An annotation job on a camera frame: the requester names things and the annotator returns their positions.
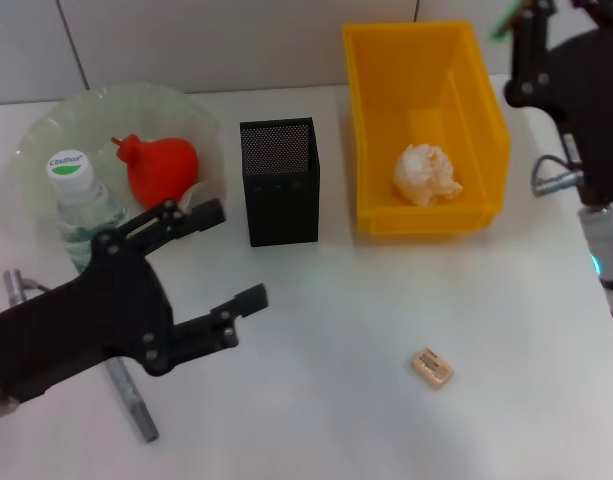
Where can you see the yellow plastic bin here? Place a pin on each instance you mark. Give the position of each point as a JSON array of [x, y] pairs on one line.
[[426, 100]]

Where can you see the red-orange soft toy orange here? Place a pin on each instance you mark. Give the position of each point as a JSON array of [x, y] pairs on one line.
[[158, 172]]

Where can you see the white paper ball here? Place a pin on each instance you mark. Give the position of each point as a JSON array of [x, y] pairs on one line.
[[421, 172]]

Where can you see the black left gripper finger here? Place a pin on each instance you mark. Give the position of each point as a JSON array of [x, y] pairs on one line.
[[206, 215], [251, 300]]

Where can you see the grey marker pen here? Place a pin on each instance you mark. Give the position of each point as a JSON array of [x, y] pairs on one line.
[[133, 400]]

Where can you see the green and white pen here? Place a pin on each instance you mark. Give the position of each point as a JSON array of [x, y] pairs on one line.
[[503, 22]]

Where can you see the clear bottle with green label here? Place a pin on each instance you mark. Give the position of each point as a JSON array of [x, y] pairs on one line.
[[76, 195]]

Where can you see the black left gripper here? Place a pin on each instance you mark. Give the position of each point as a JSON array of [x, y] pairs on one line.
[[86, 325]]

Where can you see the black mesh pen holder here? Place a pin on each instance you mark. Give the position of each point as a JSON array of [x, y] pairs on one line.
[[281, 210]]

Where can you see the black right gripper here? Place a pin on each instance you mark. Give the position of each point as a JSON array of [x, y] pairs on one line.
[[596, 100]]

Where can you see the beige eraser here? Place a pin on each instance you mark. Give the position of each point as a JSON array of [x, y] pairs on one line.
[[432, 369]]

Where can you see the pale green glass fruit plate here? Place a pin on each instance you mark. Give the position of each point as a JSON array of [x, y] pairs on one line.
[[151, 110]]

